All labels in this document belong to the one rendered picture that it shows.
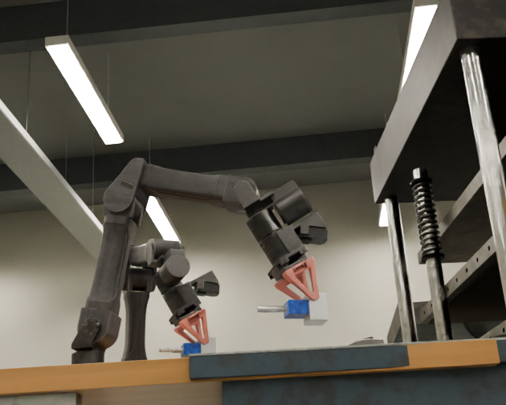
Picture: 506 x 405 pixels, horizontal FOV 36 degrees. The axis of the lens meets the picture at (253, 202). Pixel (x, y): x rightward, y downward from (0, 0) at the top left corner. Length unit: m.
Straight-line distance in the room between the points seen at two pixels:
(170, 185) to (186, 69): 5.60
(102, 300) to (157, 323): 7.90
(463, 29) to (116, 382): 1.56
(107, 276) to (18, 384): 0.37
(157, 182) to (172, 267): 0.28
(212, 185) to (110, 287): 0.28
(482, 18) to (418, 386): 1.42
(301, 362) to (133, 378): 0.26
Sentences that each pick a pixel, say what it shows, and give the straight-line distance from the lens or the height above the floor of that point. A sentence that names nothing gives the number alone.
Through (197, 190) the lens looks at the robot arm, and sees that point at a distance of 1.60.
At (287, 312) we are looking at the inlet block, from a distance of 1.52.
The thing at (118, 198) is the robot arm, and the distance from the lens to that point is 1.62.
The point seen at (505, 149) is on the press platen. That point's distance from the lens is 2.41.
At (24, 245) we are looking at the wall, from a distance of 10.22.
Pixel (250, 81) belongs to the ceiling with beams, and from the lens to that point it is 7.42.
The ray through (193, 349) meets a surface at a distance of 1.88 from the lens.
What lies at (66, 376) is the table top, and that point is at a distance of 1.28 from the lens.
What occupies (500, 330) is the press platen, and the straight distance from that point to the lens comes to 2.45.
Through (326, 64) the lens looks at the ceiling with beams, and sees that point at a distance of 7.27.
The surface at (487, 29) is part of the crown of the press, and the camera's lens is 2.45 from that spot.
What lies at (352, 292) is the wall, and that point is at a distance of 9.34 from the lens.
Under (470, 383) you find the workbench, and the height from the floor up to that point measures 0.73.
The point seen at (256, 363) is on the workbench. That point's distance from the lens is 1.24.
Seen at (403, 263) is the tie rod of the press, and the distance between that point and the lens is 3.36.
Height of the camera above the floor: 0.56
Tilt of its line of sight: 22 degrees up
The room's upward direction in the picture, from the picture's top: 4 degrees counter-clockwise
